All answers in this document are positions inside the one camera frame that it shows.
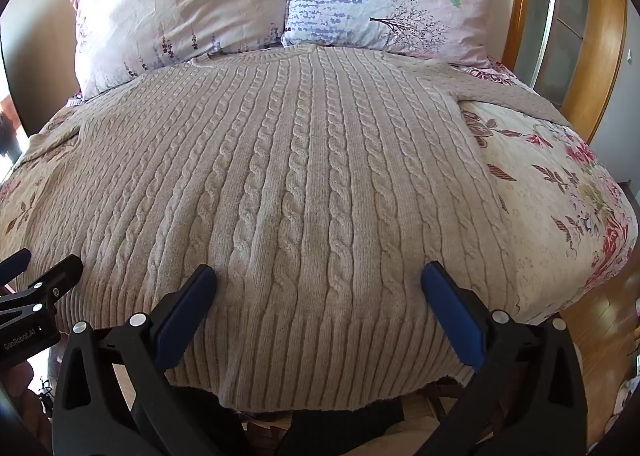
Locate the wooden headboard shelf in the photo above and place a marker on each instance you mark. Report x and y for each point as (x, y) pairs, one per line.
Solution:
(600, 61)

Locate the floral quilt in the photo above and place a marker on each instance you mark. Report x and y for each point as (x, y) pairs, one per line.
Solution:
(550, 186)

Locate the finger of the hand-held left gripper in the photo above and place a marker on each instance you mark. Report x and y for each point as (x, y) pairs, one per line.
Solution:
(12, 263)
(55, 281)

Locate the pink pillow with green clovers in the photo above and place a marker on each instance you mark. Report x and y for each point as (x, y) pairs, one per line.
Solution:
(175, 1)

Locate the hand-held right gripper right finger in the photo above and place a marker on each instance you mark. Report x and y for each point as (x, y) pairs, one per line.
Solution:
(450, 316)

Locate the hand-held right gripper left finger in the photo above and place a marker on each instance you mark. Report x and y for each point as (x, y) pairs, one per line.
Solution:
(185, 311)

